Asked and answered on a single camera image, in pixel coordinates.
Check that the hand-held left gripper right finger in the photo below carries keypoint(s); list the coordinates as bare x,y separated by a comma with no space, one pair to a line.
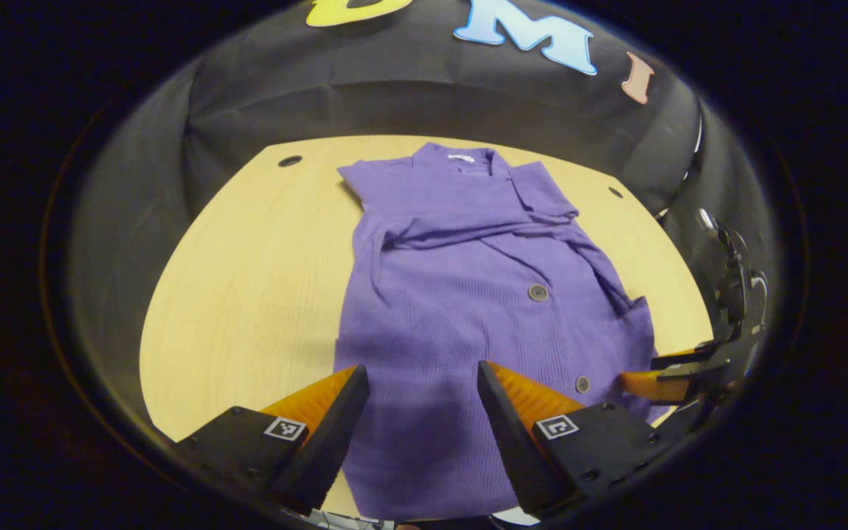
512,449

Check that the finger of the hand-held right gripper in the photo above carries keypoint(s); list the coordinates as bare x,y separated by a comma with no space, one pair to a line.
652,384
678,361

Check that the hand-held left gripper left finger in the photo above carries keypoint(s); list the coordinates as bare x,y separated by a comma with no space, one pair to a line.
332,442

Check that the purple knit buttoned garment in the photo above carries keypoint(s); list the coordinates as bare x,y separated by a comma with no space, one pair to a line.
453,294

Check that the black backdrop cloth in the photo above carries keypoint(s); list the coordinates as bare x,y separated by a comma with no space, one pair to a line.
394,96

